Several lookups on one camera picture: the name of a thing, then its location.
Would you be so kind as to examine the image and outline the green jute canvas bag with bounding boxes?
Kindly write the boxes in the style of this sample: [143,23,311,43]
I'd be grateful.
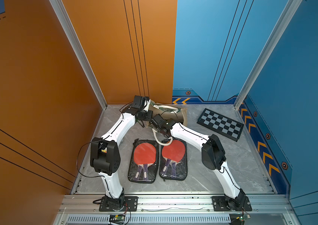
[145,101,188,146]

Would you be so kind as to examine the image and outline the ping pong paddle case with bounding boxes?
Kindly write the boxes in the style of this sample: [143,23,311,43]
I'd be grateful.
[159,139,188,181]
[128,139,159,184]

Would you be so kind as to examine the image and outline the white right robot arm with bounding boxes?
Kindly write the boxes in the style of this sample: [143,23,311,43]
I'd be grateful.
[149,114,247,211]

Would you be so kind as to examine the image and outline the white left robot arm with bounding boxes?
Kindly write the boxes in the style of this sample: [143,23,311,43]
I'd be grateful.
[90,96,152,210]

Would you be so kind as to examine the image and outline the black grey chessboard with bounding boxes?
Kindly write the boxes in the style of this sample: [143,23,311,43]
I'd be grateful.
[197,108,244,142]

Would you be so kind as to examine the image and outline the left green circuit board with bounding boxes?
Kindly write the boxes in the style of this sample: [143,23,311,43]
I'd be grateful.
[108,214,126,225]

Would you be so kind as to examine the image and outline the green circuit board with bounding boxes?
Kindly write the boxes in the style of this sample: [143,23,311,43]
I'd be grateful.
[108,214,126,225]
[229,214,251,225]

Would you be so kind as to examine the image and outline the right green circuit board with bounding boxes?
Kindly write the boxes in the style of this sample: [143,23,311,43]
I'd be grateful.
[229,214,251,225]

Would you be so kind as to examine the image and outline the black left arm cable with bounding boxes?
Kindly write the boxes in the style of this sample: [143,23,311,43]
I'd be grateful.
[76,140,103,179]

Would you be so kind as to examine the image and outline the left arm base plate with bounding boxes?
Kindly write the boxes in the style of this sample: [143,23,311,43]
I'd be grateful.
[99,196,138,212]

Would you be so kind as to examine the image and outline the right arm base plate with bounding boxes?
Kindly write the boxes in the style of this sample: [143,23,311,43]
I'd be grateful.
[211,196,252,212]

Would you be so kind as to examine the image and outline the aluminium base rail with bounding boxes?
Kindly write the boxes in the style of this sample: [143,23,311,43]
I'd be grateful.
[54,192,300,225]

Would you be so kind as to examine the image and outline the aluminium corner post left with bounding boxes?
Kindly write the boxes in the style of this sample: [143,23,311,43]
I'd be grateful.
[49,0,107,110]

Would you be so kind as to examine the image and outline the aluminium corner post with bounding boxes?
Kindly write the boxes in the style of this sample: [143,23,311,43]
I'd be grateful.
[49,0,107,110]
[234,0,302,110]

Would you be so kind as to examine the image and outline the aluminium corner post right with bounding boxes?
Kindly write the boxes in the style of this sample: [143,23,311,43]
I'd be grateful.
[234,0,302,110]

